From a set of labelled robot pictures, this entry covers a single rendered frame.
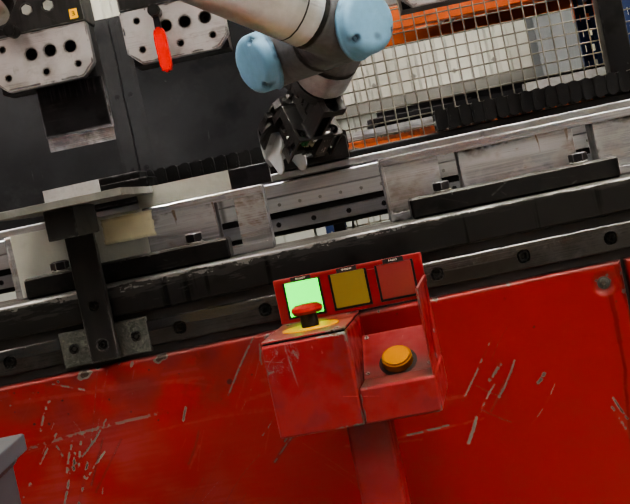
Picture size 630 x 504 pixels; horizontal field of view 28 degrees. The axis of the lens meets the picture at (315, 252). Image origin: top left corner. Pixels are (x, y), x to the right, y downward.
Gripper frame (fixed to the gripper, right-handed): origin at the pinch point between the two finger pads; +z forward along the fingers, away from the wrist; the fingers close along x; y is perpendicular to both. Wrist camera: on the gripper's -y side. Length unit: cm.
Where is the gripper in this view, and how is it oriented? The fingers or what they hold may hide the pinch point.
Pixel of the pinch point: (272, 155)
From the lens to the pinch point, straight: 185.9
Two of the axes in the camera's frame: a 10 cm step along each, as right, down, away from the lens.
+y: 4.1, 8.2, -4.0
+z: -3.1, 5.3, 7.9
